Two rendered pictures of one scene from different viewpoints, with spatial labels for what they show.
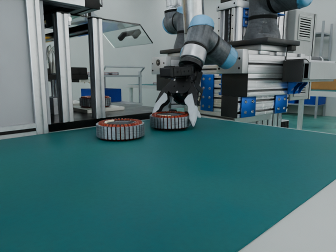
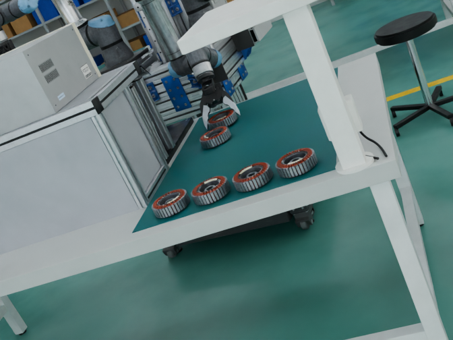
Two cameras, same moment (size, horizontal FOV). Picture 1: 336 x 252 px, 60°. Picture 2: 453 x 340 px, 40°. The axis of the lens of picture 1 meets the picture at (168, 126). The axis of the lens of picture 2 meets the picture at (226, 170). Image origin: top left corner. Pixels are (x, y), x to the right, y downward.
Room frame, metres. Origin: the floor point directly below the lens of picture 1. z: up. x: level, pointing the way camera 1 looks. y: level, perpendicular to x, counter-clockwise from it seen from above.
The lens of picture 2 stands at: (-1.20, 1.08, 1.39)
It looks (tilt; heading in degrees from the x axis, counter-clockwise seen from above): 19 degrees down; 333
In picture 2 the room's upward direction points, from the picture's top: 25 degrees counter-clockwise
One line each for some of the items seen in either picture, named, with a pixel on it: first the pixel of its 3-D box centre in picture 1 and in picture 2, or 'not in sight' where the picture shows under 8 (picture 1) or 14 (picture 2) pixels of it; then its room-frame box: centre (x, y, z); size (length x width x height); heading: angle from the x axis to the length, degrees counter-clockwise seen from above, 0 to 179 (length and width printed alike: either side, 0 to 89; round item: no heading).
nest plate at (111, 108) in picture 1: (95, 108); not in sight; (1.06, 0.26, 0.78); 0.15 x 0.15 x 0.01; 44
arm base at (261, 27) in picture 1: (262, 29); (201, 17); (1.28, -0.40, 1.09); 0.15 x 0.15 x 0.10
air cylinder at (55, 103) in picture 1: (56, 104); not in sight; (0.96, 0.37, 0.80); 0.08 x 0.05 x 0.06; 44
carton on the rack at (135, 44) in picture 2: not in sight; (136, 49); (7.09, -2.64, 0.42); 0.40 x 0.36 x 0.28; 134
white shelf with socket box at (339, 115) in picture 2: not in sight; (290, 80); (0.09, 0.14, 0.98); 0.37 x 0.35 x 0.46; 44
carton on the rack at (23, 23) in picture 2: not in sight; (27, 21); (8.06, -1.71, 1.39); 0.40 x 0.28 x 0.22; 134
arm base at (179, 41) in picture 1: (187, 40); (115, 51); (1.68, -0.11, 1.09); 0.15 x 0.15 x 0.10
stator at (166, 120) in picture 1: (170, 119); (222, 119); (0.79, -0.01, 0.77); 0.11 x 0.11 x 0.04
